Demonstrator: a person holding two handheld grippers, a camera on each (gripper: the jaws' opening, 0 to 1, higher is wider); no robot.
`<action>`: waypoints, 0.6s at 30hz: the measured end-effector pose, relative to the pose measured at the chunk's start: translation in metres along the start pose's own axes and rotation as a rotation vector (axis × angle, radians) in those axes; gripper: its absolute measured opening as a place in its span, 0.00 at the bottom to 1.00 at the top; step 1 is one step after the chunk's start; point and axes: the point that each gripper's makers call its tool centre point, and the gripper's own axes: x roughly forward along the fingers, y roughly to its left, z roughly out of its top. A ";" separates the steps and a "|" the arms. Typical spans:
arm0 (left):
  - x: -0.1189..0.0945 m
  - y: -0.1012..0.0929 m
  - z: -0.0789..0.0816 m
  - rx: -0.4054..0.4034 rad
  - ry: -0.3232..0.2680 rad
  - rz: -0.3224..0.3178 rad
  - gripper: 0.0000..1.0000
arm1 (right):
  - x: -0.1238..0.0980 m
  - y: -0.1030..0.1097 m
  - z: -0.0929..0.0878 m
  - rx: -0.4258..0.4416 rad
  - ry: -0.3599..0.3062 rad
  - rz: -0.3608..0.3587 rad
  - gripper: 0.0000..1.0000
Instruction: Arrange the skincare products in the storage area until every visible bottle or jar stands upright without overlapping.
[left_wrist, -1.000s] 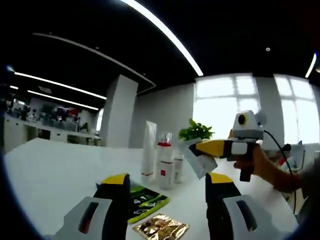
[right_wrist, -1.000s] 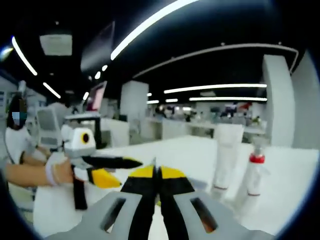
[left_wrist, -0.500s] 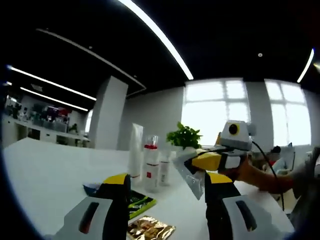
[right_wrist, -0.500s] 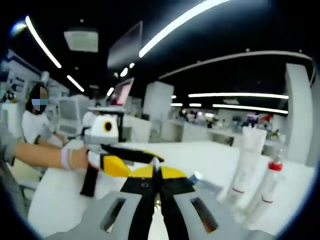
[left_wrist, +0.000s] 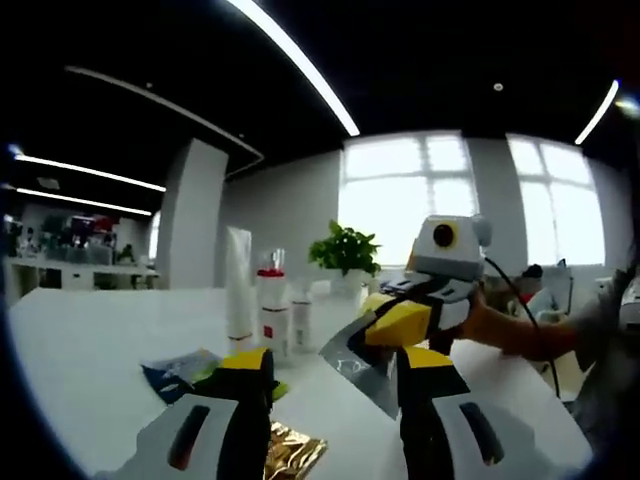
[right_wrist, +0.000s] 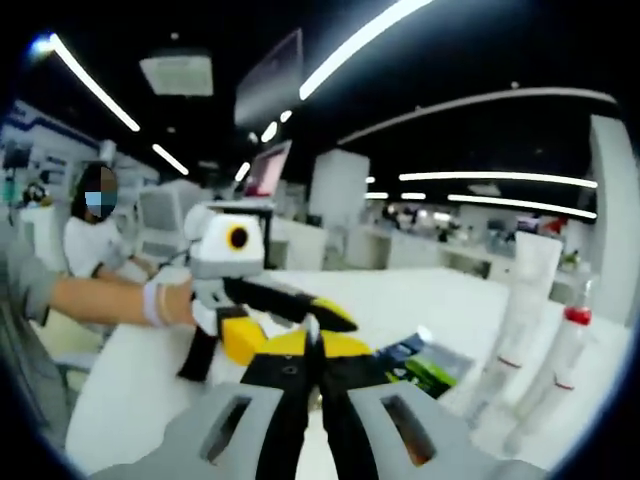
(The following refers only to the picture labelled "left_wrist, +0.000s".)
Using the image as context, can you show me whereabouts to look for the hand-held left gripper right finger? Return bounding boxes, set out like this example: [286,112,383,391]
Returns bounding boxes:
[397,346,595,480]

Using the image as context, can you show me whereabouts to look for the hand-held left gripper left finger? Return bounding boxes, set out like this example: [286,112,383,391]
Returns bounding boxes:
[93,346,275,480]

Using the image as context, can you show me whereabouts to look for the silver skincare sachet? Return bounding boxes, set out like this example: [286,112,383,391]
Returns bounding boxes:
[318,311,402,422]

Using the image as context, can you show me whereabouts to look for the green skincare sachet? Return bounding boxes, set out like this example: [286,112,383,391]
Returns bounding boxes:
[192,366,292,402]

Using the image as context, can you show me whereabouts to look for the gold skincare sachet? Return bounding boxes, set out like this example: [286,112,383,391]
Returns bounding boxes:
[262,419,330,480]

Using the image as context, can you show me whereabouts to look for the blue skincare sachet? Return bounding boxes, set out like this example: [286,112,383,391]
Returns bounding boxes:
[139,348,225,405]

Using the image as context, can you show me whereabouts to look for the red-capped skincare bottle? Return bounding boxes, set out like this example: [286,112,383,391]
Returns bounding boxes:
[255,248,292,369]

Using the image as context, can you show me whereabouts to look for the white skincare tube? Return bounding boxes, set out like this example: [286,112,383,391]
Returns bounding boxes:
[225,225,254,355]

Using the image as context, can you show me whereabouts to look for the person's right hand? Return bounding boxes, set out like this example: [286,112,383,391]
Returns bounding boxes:
[458,288,507,354]

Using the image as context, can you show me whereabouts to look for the green plant in white pot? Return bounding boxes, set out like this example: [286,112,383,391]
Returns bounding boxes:
[308,219,383,302]

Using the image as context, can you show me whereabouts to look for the person's grey shirt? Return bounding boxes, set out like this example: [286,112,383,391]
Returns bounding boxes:
[569,267,640,451]

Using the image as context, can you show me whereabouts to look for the grey chest-worn device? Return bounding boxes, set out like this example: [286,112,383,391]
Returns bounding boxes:
[618,287,640,331]

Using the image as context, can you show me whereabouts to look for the row of white office desks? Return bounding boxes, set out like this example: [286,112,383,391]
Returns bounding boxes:
[4,255,162,292]

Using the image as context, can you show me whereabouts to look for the long curved ceiling light strip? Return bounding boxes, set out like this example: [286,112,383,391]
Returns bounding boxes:
[224,0,362,137]

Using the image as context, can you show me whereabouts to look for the straight ceiling light strip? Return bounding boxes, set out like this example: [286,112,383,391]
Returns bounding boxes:
[16,187,153,217]
[14,153,167,193]

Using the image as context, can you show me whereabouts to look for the black cable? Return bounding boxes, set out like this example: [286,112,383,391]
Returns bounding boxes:
[482,257,562,397]

